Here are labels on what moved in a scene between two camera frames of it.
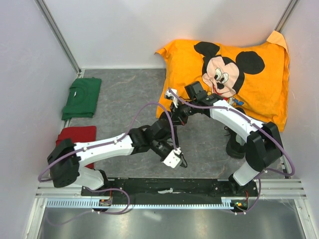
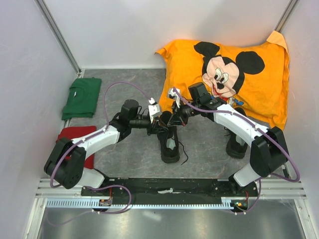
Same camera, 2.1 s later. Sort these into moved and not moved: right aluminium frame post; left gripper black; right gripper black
Moved: left gripper black
Not moved: right gripper black; right aluminium frame post
